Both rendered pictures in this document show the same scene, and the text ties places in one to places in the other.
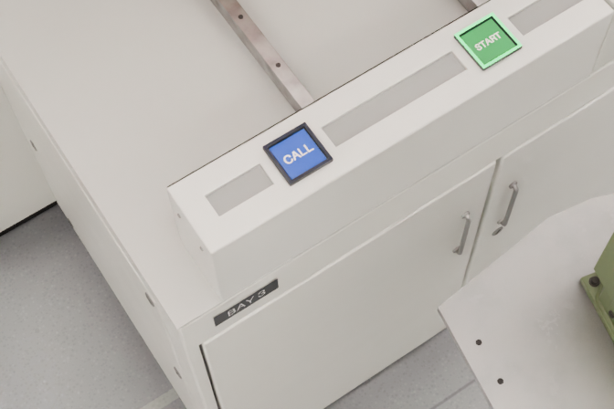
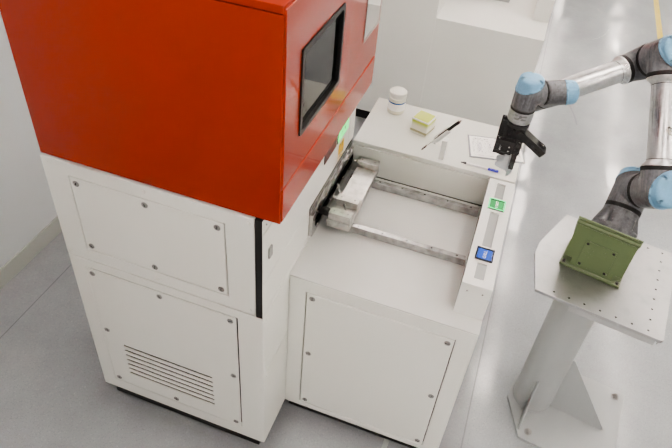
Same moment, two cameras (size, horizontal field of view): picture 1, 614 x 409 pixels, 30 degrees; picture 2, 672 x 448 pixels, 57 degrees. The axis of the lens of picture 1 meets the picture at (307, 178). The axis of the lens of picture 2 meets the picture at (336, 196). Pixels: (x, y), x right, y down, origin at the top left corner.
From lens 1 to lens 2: 1.35 m
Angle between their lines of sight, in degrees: 34
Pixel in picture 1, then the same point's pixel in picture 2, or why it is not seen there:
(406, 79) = (487, 224)
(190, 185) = (467, 277)
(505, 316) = (552, 281)
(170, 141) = (419, 287)
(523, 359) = (567, 289)
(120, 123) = (399, 290)
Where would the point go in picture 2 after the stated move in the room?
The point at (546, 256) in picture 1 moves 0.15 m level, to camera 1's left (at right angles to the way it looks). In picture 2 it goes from (545, 261) to (517, 280)
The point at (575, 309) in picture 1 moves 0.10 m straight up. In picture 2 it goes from (565, 270) to (574, 250)
